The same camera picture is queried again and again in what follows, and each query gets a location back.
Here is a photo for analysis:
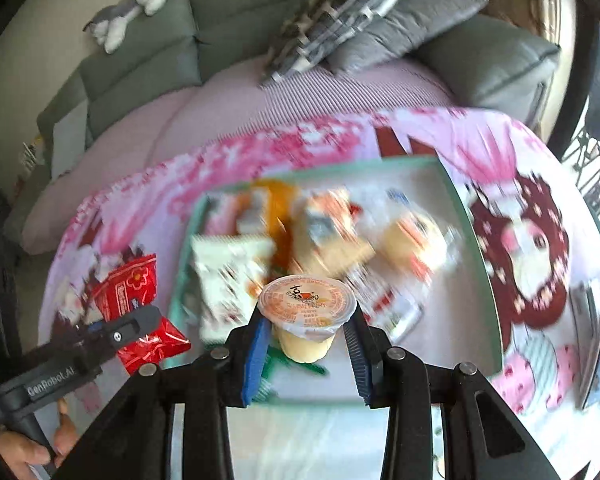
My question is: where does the red white milk biscuit packet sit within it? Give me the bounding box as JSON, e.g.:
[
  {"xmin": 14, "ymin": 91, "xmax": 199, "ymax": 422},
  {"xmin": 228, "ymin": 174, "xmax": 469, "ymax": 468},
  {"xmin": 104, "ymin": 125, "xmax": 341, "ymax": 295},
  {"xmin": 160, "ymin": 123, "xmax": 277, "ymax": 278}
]
[{"xmin": 344, "ymin": 264, "xmax": 422, "ymax": 344}]

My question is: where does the jelly cup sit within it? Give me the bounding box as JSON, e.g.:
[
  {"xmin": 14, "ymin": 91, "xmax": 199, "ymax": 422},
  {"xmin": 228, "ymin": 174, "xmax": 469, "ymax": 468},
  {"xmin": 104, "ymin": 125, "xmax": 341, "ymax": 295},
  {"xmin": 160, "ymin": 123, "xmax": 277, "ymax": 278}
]
[{"xmin": 258, "ymin": 274, "xmax": 356, "ymax": 364}]

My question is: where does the white orange small packet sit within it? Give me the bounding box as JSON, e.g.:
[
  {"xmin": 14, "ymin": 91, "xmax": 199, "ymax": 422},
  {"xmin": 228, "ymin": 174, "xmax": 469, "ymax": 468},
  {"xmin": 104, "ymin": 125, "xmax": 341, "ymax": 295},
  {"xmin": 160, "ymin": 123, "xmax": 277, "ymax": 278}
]
[{"xmin": 190, "ymin": 235, "xmax": 276, "ymax": 346}]

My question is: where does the clear bread bun packet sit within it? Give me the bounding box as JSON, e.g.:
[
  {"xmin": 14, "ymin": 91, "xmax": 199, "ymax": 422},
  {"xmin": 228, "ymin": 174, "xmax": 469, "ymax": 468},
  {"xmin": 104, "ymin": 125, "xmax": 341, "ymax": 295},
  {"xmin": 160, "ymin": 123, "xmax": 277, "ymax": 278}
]
[{"xmin": 375, "ymin": 188, "xmax": 464, "ymax": 284}]

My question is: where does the cracker sandwich packet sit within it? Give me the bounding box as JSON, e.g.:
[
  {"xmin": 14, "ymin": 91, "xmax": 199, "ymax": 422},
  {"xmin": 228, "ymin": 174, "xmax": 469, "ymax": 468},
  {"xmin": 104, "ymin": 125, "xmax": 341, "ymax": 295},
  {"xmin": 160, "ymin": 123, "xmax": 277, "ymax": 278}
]
[{"xmin": 288, "ymin": 188, "xmax": 375, "ymax": 278}]

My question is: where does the pink snack packet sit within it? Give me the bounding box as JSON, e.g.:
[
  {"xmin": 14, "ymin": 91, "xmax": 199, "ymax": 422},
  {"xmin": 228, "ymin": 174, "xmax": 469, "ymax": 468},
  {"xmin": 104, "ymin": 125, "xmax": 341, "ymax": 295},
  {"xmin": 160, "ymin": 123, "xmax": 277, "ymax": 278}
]
[{"xmin": 204, "ymin": 193, "xmax": 245, "ymax": 235}]

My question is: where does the red shiny snack bag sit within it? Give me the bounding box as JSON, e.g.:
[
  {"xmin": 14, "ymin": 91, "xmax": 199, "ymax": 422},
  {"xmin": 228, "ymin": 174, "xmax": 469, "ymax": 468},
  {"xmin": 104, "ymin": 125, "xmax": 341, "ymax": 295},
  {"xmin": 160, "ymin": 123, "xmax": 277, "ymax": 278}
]
[{"xmin": 93, "ymin": 254, "xmax": 192, "ymax": 375}]

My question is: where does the green biscuit packet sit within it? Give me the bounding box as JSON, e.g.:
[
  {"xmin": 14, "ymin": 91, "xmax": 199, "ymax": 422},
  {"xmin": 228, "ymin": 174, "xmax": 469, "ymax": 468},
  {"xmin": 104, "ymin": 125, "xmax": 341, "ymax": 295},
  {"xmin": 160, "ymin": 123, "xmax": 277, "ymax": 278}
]
[{"xmin": 253, "ymin": 346, "xmax": 329, "ymax": 403}]

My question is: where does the orange yellow snack packet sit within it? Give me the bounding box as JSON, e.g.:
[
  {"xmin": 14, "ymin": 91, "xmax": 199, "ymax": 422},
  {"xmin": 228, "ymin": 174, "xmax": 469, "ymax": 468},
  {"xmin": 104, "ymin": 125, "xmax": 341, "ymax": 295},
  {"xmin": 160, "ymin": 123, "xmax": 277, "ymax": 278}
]
[{"xmin": 251, "ymin": 179, "xmax": 298, "ymax": 273}]

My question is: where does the person left hand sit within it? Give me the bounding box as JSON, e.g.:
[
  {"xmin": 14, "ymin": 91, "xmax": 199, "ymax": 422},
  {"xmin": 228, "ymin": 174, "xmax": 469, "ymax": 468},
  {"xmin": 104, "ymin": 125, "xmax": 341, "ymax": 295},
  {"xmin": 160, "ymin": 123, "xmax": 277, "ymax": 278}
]
[{"xmin": 0, "ymin": 398, "xmax": 79, "ymax": 480}]

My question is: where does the teal shallow cardboard box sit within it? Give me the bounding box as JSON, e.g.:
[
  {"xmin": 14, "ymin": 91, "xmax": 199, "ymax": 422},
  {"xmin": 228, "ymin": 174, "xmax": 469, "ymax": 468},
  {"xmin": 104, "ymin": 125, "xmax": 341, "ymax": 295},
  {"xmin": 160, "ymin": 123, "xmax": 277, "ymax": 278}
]
[{"xmin": 162, "ymin": 155, "xmax": 504, "ymax": 406}]

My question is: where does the pink cartoon tablecloth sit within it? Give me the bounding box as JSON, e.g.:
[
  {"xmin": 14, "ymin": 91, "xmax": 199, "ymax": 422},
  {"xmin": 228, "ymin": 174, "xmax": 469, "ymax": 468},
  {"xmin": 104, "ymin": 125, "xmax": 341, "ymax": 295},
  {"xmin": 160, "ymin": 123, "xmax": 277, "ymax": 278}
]
[{"xmin": 38, "ymin": 107, "xmax": 600, "ymax": 479}]

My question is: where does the pink sofa seat cover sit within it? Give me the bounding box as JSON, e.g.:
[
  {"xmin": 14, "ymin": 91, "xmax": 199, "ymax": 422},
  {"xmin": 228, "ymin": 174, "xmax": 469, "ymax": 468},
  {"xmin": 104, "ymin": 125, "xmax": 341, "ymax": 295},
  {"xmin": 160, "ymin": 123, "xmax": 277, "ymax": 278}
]
[{"xmin": 3, "ymin": 58, "xmax": 455, "ymax": 255}]

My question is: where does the grey sofa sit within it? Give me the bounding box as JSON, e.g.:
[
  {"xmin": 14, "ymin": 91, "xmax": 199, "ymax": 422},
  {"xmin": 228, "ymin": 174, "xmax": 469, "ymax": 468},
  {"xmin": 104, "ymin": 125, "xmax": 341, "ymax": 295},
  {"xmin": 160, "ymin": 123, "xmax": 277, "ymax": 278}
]
[{"xmin": 38, "ymin": 0, "xmax": 560, "ymax": 157}]

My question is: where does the grey plain pillow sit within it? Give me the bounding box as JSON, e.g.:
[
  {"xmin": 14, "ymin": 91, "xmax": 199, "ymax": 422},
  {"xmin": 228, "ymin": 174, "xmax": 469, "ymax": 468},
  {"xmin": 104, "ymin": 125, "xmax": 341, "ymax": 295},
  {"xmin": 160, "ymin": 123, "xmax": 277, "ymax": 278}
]
[{"xmin": 325, "ymin": 0, "xmax": 489, "ymax": 76}]

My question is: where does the grey white plush toy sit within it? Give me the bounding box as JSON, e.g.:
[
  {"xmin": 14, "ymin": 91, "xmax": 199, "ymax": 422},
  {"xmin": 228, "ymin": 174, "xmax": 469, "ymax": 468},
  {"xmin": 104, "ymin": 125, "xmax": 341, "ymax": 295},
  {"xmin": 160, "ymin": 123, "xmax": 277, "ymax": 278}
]
[{"xmin": 83, "ymin": 0, "xmax": 166, "ymax": 54}]

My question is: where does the black white patterned pillow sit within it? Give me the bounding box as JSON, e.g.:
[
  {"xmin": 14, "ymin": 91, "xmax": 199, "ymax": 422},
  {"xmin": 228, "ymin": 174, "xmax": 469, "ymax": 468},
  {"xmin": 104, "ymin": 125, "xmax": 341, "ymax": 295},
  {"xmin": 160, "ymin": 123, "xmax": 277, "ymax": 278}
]
[{"xmin": 261, "ymin": 0, "xmax": 399, "ymax": 86}]

